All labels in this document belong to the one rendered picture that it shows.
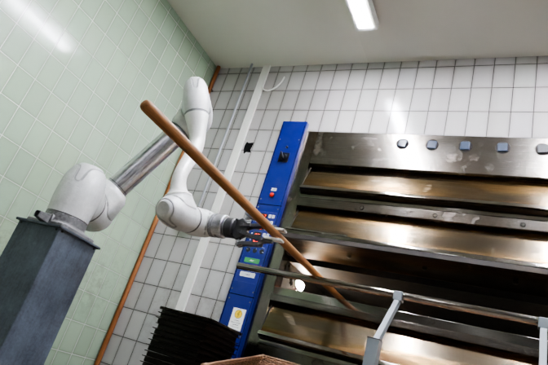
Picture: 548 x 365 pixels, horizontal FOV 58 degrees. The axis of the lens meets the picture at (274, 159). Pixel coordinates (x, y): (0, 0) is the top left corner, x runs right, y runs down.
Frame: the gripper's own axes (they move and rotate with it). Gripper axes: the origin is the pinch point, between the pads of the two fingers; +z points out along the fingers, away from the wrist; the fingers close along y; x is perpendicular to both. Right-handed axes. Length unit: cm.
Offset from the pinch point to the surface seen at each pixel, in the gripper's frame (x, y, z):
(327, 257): -75, -17, -8
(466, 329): -75, 3, 59
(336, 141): -76, -84, -20
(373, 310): -75, 4, 20
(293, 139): -73, -82, -45
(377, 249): -60, -20, 20
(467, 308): -37, 4, 62
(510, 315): -37, 3, 75
